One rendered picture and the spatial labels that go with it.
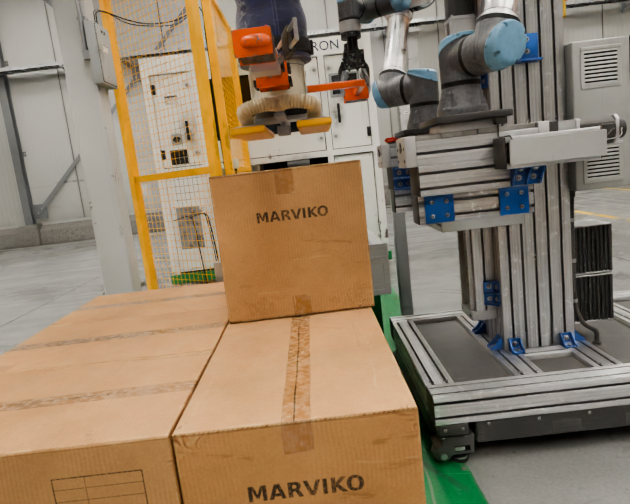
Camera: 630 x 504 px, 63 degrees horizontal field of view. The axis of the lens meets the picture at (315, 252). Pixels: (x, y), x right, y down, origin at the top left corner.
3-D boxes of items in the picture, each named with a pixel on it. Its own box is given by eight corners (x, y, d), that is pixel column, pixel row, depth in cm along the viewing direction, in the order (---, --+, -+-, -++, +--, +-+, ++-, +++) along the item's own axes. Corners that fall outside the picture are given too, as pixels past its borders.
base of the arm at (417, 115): (440, 127, 213) (438, 103, 212) (450, 124, 199) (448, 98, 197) (404, 132, 214) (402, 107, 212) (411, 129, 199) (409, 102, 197)
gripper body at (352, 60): (344, 68, 180) (340, 32, 179) (342, 73, 189) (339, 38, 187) (366, 66, 180) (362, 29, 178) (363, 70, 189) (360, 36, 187)
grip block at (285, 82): (257, 93, 140) (254, 70, 139) (293, 88, 140) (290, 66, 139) (253, 88, 132) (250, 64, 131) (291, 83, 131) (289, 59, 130)
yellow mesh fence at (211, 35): (258, 284, 450) (224, 31, 417) (269, 282, 450) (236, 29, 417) (241, 323, 335) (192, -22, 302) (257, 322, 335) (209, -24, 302)
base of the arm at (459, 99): (479, 115, 165) (477, 83, 163) (496, 110, 150) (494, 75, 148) (432, 121, 165) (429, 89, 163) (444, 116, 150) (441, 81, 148)
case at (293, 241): (250, 278, 200) (235, 174, 194) (352, 266, 201) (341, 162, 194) (229, 324, 141) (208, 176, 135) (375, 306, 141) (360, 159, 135)
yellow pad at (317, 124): (300, 135, 179) (298, 120, 178) (329, 131, 178) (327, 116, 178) (297, 127, 145) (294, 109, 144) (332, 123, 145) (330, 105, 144)
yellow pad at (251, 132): (246, 141, 179) (244, 126, 178) (274, 138, 179) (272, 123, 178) (229, 135, 146) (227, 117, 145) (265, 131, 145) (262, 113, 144)
